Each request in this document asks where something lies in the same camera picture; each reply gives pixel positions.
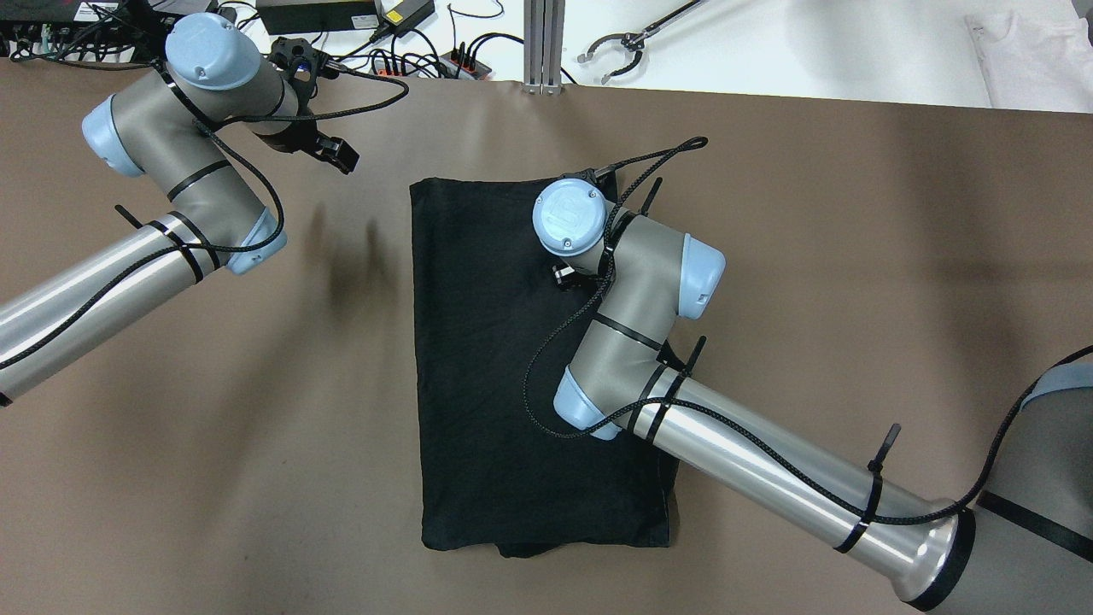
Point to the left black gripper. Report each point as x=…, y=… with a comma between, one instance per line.
x=296, y=137

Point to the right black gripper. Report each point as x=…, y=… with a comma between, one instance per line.
x=562, y=275

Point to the black t-shirt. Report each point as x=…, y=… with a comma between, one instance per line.
x=493, y=333

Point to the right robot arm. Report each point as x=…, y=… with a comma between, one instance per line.
x=1017, y=543

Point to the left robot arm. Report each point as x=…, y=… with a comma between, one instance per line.
x=162, y=127

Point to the black USB hub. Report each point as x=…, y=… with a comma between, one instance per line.
x=459, y=64

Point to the black power adapter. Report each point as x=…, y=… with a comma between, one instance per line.
x=398, y=17

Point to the grabber stick tool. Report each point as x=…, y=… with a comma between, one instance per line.
x=633, y=43

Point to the folded white garment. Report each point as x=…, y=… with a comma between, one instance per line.
x=1033, y=63

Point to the aluminium frame post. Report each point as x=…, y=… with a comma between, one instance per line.
x=543, y=27

